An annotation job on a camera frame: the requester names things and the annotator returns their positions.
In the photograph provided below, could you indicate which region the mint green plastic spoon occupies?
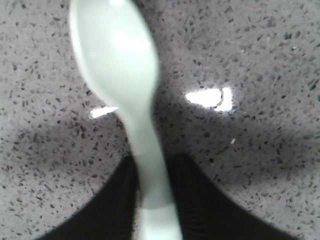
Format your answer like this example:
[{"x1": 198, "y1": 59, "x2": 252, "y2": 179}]
[{"x1": 69, "y1": 0, "x2": 183, "y2": 240}]

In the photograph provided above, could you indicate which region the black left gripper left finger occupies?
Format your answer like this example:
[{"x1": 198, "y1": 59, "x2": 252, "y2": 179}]
[{"x1": 39, "y1": 156, "x2": 138, "y2": 240}]

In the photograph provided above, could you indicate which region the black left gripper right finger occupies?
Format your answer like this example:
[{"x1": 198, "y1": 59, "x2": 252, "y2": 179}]
[{"x1": 166, "y1": 153, "x2": 294, "y2": 240}]

